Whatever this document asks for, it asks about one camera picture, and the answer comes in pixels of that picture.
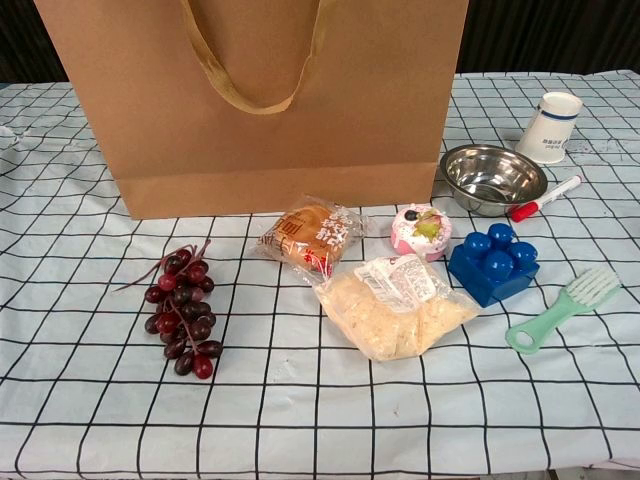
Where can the brown paper bag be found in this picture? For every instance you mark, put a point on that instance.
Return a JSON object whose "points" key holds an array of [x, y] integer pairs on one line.
{"points": [[150, 125]]}

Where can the white black checkered tablecloth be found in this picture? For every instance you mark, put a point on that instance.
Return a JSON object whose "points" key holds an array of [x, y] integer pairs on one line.
{"points": [[300, 415]]}

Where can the white marker with red cap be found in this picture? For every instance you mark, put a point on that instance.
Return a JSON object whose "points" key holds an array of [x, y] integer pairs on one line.
{"points": [[547, 197]]}

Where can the dark red grape bunch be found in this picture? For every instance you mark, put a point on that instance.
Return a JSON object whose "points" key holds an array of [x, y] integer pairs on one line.
{"points": [[185, 320]]}

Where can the mint green brush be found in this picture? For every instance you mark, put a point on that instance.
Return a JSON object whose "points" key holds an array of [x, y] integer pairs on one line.
{"points": [[560, 310]]}

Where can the blue building block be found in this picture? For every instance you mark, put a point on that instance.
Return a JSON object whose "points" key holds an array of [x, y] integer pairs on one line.
{"points": [[495, 275]]}

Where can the stainless steel bowl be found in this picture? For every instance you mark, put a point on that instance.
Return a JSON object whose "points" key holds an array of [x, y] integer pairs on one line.
{"points": [[492, 177]]}

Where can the plastic-wrapped bread bun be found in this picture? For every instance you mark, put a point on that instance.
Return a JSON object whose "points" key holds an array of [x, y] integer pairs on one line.
{"points": [[310, 235]]}

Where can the pink toy cupcake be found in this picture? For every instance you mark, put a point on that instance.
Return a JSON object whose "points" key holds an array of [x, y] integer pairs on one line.
{"points": [[422, 235]]}

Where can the yellow snack packet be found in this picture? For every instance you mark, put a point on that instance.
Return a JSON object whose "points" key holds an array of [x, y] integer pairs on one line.
{"points": [[395, 320]]}

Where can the white paper cup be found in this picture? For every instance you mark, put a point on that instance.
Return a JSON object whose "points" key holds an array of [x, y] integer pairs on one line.
{"points": [[550, 130]]}

